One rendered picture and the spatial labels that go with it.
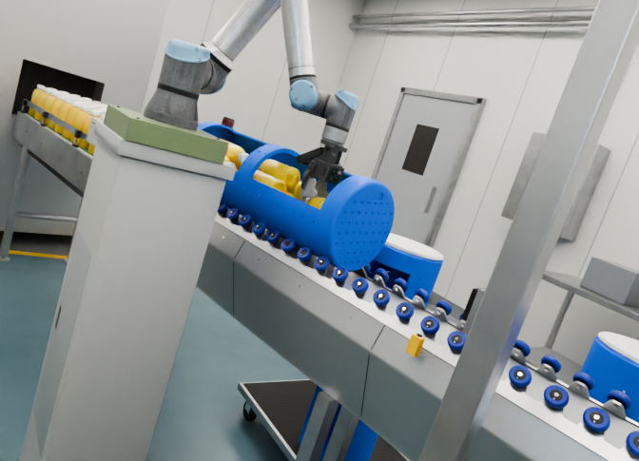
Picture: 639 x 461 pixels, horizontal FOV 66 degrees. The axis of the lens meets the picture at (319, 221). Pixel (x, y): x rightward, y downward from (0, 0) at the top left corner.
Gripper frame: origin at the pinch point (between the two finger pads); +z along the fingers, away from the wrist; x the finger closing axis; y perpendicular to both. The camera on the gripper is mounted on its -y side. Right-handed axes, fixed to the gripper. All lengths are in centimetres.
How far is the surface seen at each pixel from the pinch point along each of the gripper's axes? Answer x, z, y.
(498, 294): -30, -5, 76
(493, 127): 364, -86, -129
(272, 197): -8.5, 1.6, -6.8
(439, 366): -6, 20, 61
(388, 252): 31.1, 9.3, 14.3
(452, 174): 363, -29, -154
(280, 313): -6.0, 33.0, 9.5
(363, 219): 3.8, -2.0, 19.9
